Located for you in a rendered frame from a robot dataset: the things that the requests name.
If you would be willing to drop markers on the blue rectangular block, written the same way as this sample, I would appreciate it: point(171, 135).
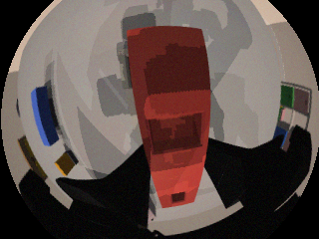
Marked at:
point(44, 123)

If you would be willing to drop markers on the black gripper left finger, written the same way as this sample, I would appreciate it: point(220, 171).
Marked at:
point(125, 190)

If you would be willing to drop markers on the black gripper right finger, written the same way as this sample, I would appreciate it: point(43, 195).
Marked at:
point(232, 168)

